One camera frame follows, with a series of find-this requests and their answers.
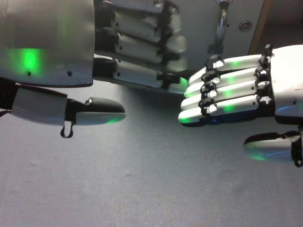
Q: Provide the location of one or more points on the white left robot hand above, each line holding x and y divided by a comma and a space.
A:
47, 35

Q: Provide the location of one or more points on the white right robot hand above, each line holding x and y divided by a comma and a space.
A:
286, 78

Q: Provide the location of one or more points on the cabinet door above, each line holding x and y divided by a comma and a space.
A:
198, 23

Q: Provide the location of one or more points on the grey table cloth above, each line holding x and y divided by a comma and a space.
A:
151, 177

